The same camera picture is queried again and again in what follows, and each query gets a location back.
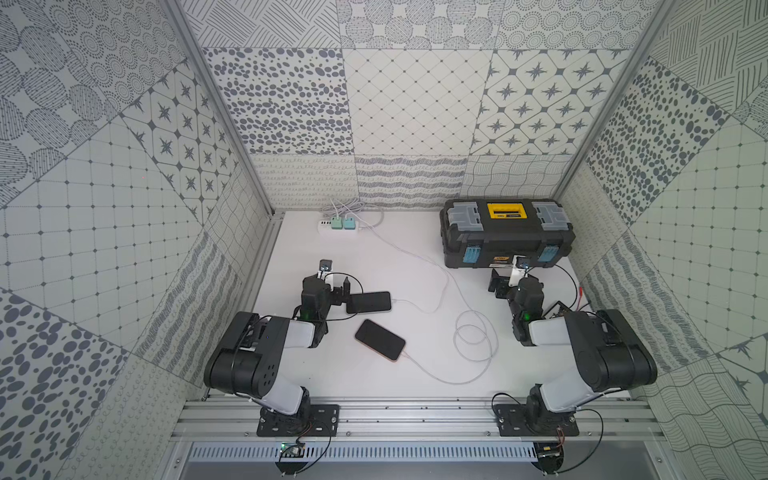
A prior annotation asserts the black toolbox yellow handle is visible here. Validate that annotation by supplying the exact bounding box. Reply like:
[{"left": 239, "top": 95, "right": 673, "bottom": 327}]
[{"left": 439, "top": 198, "right": 576, "bottom": 269}]

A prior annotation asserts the circuit board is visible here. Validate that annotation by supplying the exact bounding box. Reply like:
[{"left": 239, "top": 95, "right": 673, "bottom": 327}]
[
  {"left": 276, "top": 442, "right": 305, "bottom": 466},
  {"left": 533, "top": 442, "right": 564, "bottom": 475}
]

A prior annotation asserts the left circuit board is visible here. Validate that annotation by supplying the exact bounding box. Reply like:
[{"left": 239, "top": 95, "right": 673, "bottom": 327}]
[{"left": 276, "top": 442, "right": 305, "bottom": 466}]

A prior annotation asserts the white power strip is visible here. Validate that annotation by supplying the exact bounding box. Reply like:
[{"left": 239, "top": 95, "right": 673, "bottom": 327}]
[{"left": 317, "top": 216, "right": 358, "bottom": 234}]

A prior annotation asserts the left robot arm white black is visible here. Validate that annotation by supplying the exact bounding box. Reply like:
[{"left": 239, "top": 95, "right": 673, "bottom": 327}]
[{"left": 203, "top": 272, "right": 351, "bottom": 422}]

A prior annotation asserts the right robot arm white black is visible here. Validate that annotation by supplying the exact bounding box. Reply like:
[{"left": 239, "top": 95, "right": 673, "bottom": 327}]
[{"left": 488, "top": 272, "right": 658, "bottom": 431}]

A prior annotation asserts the right circuit board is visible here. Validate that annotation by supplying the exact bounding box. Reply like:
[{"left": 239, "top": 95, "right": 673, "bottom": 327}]
[{"left": 533, "top": 442, "right": 564, "bottom": 475}]

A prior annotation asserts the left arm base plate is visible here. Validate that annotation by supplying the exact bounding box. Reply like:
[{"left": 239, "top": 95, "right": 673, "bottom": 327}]
[{"left": 256, "top": 404, "right": 340, "bottom": 438}]

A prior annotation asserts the white cable of pink phone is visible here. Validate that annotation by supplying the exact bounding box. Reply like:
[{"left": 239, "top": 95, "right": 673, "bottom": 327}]
[{"left": 335, "top": 203, "right": 500, "bottom": 386}]

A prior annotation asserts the white cable of green phone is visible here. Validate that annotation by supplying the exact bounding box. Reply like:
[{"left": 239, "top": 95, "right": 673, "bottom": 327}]
[{"left": 335, "top": 206, "right": 460, "bottom": 315}]

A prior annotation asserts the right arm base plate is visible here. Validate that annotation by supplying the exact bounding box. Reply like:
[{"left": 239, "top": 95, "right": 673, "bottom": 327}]
[{"left": 492, "top": 404, "right": 580, "bottom": 437}]

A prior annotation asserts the aluminium front rail frame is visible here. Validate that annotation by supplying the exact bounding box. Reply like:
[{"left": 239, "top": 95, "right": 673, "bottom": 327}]
[{"left": 171, "top": 395, "right": 664, "bottom": 441}]

